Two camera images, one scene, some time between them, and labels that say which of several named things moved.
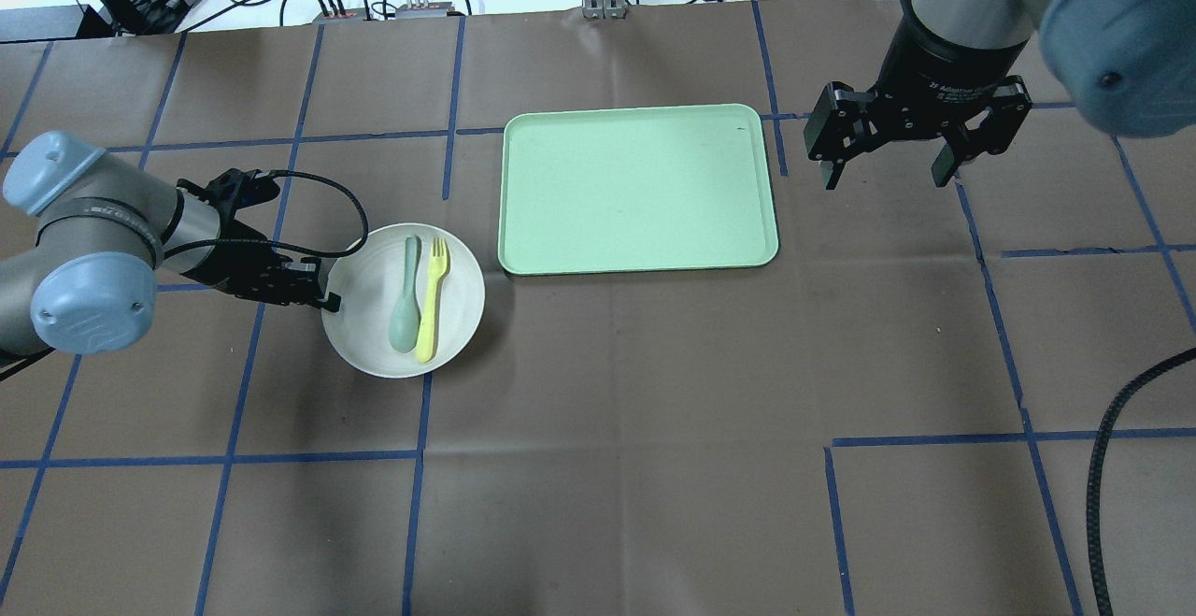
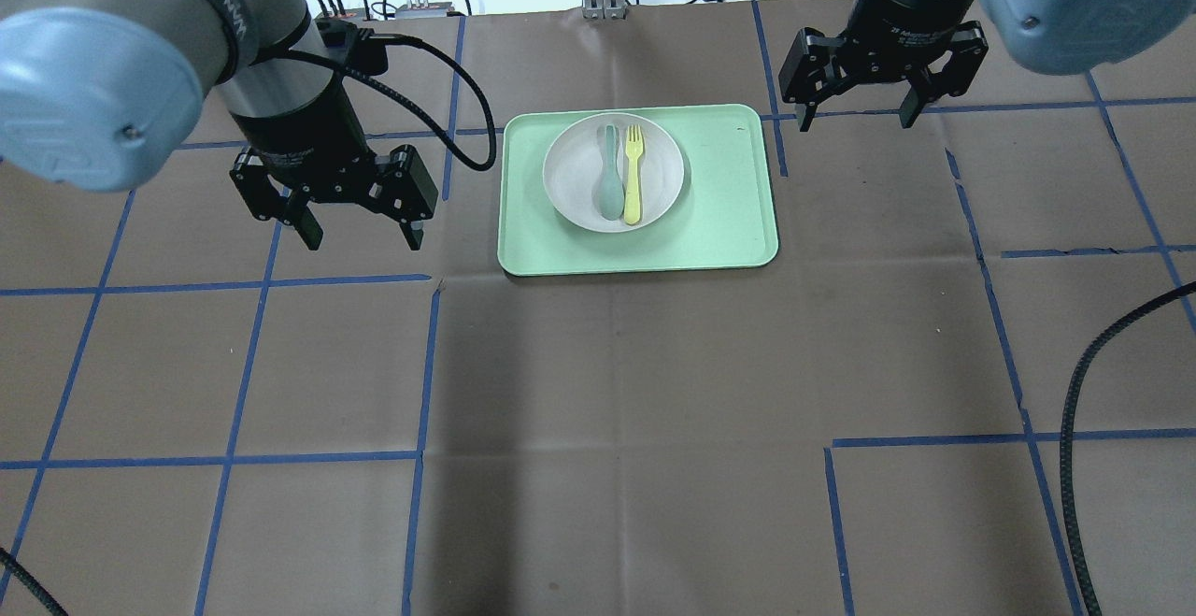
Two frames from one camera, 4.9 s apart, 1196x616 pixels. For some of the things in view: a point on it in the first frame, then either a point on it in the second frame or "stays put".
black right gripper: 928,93 to 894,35
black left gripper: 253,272 to 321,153
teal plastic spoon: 405,320 to 612,191
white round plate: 370,280 to 574,159
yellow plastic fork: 428,340 to 635,144
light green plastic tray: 634,188 stays put
